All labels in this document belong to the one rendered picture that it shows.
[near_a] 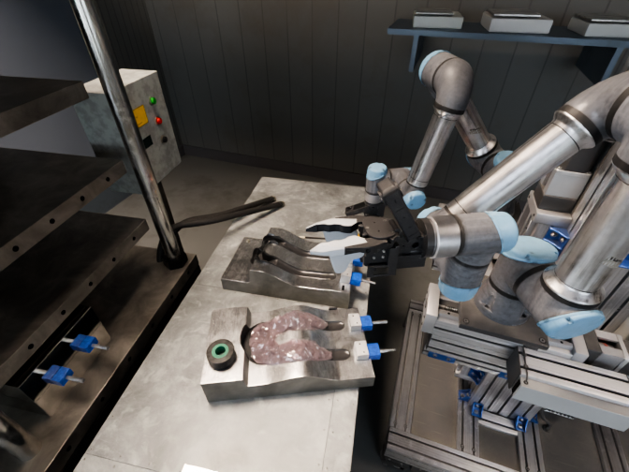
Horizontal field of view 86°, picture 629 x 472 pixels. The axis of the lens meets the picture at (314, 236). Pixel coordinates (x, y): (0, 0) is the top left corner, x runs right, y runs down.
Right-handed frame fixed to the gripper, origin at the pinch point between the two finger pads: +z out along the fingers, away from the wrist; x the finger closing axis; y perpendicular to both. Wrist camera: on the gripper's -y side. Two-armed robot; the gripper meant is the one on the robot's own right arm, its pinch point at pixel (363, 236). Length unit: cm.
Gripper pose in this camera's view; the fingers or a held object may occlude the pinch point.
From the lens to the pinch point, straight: 154.9
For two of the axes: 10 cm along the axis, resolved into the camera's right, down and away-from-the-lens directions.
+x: 2.0, -6.2, 7.6
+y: 9.8, 1.3, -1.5
